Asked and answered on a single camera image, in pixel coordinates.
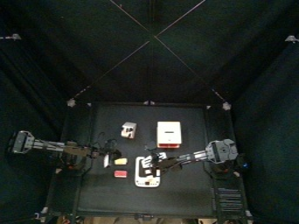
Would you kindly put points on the yellow toy sushi piece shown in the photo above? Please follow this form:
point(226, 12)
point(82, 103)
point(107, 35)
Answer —
point(121, 161)

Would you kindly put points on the white label sticker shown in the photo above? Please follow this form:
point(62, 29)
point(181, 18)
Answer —
point(229, 201)

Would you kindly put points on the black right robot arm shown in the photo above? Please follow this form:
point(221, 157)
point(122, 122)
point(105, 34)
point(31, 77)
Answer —
point(210, 153)

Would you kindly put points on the red toy sushi piece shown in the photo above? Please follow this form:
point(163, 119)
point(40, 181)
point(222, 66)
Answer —
point(121, 173)

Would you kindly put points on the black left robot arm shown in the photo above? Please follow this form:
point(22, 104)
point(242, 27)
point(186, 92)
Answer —
point(43, 145)

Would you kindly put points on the small white device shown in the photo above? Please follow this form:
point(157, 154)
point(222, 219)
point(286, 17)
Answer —
point(129, 130)

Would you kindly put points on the silver frame bracket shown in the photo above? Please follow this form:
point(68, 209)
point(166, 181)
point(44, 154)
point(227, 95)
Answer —
point(226, 106)
point(291, 38)
point(71, 102)
point(149, 102)
point(14, 37)

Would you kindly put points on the white box with red base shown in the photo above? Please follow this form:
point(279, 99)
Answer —
point(169, 134)

